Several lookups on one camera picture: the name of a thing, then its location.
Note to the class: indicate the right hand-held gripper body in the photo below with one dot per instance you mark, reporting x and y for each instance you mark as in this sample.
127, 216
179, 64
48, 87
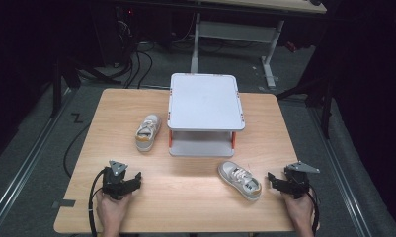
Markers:
297, 181

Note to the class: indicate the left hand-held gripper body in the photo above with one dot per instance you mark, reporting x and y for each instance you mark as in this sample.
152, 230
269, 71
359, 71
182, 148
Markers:
114, 181

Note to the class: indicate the white and yellow sneaker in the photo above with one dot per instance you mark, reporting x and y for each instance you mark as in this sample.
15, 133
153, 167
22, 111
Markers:
240, 180
147, 132

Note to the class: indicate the white two-tier shoe rack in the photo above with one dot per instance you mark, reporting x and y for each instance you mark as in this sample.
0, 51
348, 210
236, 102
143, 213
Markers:
205, 105

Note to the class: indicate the person's left hand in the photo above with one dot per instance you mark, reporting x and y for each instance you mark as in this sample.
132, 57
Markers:
111, 210

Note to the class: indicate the person's right hand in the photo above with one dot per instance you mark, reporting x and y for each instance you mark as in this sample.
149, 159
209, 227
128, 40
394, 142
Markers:
299, 210

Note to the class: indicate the grey tape piece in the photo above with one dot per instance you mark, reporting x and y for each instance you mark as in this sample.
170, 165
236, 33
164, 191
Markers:
63, 203

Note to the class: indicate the black metal stand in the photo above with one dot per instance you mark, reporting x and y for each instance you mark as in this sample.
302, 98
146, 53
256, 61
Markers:
57, 89
320, 95

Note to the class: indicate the black computer tower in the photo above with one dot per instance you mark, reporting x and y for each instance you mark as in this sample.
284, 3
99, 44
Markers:
118, 33

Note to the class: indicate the metal floor rail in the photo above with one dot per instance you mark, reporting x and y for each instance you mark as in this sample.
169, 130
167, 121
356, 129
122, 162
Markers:
340, 174
24, 168

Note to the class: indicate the desk with white frame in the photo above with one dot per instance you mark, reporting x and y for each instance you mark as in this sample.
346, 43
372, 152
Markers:
238, 31

